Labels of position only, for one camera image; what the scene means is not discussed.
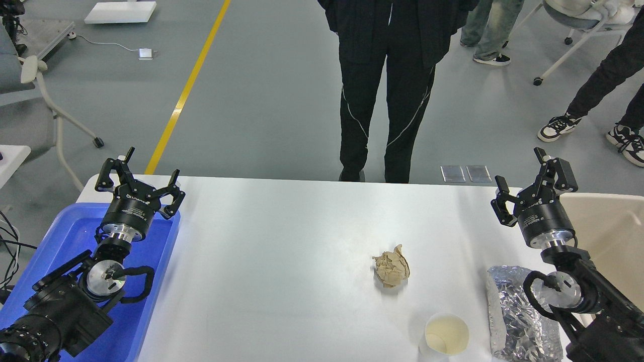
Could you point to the white side table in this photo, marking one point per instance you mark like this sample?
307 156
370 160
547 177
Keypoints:
12 159

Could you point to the crumpled brown paper ball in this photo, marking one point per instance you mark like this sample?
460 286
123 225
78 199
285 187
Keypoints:
391 267

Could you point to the beige plastic bin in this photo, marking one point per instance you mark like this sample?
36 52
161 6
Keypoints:
610 228

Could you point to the white paper cup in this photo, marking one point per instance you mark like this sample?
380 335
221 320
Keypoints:
445 335

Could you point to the grey metal platform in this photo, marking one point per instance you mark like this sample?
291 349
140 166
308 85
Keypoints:
43 36

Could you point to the person in grey jeans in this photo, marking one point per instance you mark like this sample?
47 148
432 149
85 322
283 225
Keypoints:
488 27

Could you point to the grey office chair left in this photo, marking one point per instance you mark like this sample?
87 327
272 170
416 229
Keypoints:
31 122

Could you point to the crumpled aluminium foil bag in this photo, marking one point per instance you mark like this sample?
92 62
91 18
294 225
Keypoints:
518 332

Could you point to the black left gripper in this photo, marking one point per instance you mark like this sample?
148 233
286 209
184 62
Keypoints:
130 210

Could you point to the white rolling chair right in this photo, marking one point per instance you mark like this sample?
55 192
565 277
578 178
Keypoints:
585 19

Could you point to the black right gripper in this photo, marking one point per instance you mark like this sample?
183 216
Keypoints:
538 211

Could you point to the right metal floor plate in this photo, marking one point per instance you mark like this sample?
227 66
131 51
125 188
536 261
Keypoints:
479 174

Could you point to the person in black tracksuit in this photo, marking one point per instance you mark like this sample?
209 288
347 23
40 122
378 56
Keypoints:
403 40

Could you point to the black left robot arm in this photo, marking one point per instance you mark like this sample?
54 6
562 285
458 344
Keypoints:
70 306

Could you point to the blue plastic tray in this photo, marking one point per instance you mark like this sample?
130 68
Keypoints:
73 232

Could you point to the left metal floor plate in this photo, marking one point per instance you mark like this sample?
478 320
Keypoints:
452 173

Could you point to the white power adapter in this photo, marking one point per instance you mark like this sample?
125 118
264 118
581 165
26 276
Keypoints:
145 54

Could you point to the person with black-white sneakers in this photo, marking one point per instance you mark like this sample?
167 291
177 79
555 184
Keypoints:
622 62

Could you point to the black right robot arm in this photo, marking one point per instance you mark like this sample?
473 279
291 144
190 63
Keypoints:
600 321

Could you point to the metal floor plate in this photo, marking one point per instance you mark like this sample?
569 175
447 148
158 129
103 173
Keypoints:
479 174
452 173

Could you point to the white flat board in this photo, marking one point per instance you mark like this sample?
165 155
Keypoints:
120 12

